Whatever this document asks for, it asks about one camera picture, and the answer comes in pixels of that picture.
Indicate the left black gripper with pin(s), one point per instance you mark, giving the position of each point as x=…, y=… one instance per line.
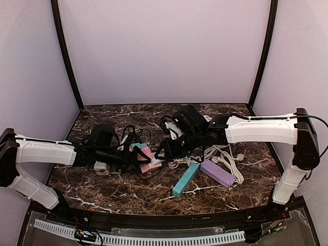
x=127, y=157

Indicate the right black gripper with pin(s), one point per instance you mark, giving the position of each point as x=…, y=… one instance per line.
x=173, y=145

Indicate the pink cube socket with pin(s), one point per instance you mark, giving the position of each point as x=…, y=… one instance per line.
x=148, y=167

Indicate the white charger with cable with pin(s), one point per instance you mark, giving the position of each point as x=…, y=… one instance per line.
x=156, y=162

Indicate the white cube socket adapter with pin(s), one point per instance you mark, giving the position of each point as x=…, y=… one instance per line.
x=101, y=169

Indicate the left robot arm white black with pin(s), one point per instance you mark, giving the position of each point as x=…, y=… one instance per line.
x=101, y=145

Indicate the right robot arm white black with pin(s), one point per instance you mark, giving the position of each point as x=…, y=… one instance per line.
x=293, y=129

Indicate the pink power strip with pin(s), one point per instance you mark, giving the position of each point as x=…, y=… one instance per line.
x=147, y=151

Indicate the small teal adapter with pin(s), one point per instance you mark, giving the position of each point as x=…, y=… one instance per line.
x=139, y=145

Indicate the teal power strip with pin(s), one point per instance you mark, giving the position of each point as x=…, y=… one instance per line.
x=185, y=180

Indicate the purple power strip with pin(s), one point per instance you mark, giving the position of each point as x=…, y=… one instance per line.
x=217, y=173

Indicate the white power strip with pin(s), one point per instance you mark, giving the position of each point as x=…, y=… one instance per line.
x=207, y=118

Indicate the small circuit board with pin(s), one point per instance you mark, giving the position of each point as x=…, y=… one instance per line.
x=84, y=235

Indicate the white slotted cable duct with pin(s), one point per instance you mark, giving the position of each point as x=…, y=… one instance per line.
x=67, y=232

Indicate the left black frame post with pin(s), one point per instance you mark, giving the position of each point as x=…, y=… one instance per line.
x=65, y=54

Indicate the black frame post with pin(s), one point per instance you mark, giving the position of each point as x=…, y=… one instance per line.
x=65, y=54
x=264, y=53

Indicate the right black frame post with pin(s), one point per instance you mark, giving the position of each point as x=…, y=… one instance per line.
x=264, y=53

